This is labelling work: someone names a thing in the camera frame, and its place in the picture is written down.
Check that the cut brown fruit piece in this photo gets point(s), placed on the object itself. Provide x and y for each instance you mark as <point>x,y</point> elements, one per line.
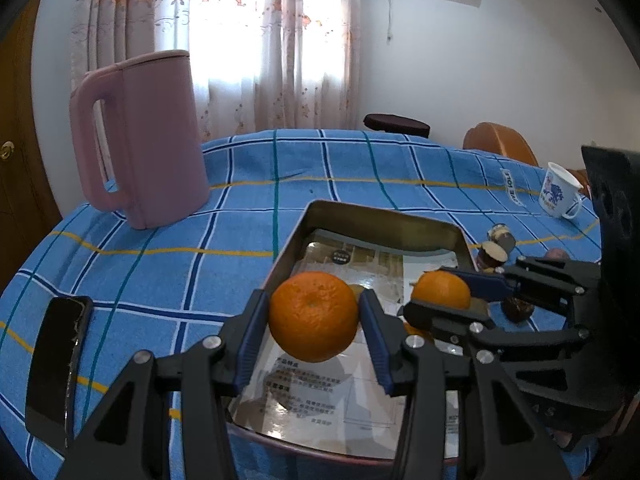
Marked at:
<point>492,256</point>
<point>501,236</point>

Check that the black smartphone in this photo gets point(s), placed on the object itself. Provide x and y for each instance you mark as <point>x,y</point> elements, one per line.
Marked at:
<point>52,370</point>

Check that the blue checked tablecloth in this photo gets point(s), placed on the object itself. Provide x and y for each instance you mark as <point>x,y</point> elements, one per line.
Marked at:
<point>350,170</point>

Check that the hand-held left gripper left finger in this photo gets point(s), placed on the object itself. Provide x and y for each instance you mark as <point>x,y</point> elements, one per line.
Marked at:
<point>252,332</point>

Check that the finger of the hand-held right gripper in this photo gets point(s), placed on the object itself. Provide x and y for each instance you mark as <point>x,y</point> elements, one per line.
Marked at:
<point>435,317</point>
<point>482,284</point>

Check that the rectangular metal tin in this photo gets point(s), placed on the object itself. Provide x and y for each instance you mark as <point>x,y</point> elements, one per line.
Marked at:
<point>380,222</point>

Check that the large orange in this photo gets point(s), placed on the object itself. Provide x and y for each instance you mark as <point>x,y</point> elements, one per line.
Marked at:
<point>312,317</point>

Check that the floral sheer curtain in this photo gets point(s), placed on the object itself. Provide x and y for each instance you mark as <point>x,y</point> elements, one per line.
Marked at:
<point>260,50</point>

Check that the wooden door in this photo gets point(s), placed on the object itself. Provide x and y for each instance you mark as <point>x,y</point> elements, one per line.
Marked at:
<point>20,200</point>

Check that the white mug with blue print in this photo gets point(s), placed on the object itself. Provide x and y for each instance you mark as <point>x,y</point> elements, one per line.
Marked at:
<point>557,192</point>

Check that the brass door knob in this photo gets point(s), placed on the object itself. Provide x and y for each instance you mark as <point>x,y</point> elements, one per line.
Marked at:
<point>6,151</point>

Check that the pink electric kettle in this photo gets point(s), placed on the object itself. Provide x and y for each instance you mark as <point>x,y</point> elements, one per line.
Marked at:
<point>160,135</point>

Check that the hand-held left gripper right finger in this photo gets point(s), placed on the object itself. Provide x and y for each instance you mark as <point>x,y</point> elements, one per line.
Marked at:
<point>376,342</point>

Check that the purple sweet potato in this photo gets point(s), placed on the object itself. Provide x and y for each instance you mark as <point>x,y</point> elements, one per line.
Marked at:
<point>556,255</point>

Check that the orange leather armchair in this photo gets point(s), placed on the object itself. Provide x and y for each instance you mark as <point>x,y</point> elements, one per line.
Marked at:
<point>500,142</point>

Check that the dark round stool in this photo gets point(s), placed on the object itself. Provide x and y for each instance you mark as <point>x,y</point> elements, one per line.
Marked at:
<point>395,124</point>

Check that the dark brown round fruit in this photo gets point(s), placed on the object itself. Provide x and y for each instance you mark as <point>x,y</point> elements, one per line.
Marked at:
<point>517,309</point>

